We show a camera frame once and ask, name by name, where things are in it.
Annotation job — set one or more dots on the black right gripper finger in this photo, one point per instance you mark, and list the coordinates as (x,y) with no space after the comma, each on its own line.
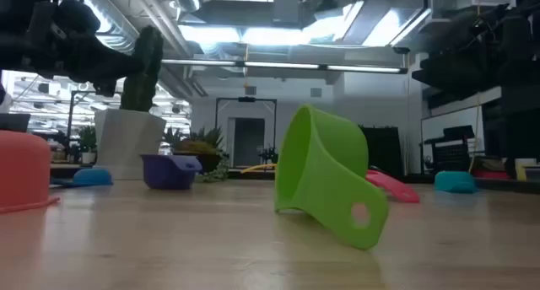
(441,64)
(447,81)

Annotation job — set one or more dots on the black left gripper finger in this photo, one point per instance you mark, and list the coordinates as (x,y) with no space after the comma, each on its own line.
(122,66)
(105,88)

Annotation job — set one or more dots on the blue measuring cup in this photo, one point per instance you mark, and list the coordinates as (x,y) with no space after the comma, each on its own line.
(93,177)

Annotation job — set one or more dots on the small teal measuring cup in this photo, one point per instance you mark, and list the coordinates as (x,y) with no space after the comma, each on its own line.
(455,182)

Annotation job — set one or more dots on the dark purple-blue measuring cup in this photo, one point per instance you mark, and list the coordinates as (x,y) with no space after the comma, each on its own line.
(169,174)

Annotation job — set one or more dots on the orange measuring cup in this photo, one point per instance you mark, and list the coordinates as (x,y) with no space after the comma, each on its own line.
(21,168)

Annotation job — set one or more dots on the red measuring cup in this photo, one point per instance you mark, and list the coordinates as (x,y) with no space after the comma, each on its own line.
(396,191)

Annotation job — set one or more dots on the green measuring cup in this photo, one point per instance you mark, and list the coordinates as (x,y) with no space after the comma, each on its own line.
(320,176)

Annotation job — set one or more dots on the background black robot arm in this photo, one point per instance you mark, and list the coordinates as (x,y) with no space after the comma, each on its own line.
(269,155)

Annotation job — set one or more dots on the tall green cactus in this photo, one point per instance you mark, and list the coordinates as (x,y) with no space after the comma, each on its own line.
(143,92)

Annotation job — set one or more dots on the small potted plant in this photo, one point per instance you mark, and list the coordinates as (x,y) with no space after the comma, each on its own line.
(88,138)

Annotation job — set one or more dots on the white faceted plant pot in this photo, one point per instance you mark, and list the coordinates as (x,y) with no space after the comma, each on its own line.
(126,142)

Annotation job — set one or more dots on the black perforated cart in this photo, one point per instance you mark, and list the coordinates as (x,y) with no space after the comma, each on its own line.
(451,155)

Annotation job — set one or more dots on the dark monitor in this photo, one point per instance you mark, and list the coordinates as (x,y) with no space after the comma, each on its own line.
(14,122)

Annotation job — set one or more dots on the black upright panel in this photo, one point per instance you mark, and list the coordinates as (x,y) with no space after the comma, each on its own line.
(384,151)

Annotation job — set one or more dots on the red bin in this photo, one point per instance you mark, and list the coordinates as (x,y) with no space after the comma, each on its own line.
(491,175)

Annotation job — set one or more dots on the yellow box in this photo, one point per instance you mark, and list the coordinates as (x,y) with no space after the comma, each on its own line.
(521,172)

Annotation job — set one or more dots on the dark round plant pot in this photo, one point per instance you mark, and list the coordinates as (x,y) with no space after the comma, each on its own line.
(211,161)

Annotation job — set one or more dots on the long ceiling light bar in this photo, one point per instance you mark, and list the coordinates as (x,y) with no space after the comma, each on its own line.
(278,65)

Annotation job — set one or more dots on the silver ceiling duct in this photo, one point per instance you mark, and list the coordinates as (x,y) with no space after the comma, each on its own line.
(114,33)

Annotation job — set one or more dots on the black camera stand frame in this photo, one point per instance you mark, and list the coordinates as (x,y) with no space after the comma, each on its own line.
(246,99)

